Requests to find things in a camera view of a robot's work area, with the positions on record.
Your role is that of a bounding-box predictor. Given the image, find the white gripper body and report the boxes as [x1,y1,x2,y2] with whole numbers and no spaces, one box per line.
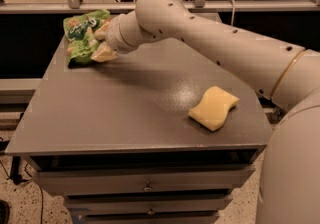
[105,11,157,54]

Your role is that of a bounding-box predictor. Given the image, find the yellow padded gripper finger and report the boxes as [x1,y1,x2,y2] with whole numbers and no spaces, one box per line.
[91,42,117,63]
[94,21,110,40]

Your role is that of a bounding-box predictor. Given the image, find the green rice chip bag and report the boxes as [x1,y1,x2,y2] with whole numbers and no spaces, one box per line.
[63,9,110,68]

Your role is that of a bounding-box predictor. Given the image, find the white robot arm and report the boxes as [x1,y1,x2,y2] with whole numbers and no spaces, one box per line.
[102,0,320,224]

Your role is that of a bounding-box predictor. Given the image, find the yellow sponge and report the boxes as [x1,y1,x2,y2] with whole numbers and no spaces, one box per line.
[188,86,240,132]

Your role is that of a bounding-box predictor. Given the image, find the grey drawer cabinet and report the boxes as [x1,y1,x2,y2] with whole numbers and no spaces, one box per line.
[7,39,271,224]

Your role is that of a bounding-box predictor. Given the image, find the top drawer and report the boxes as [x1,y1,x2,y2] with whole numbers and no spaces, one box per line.
[33,165,255,196]

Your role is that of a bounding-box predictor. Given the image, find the drawer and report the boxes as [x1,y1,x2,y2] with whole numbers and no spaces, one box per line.
[65,194,232,215]
[33,165,255,196]

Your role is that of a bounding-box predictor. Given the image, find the middle drawer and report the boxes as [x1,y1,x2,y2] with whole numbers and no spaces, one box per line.
[65,194,232,215]

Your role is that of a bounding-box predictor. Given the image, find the black floor cable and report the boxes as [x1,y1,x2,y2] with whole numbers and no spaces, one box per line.
[0,137,45,224]

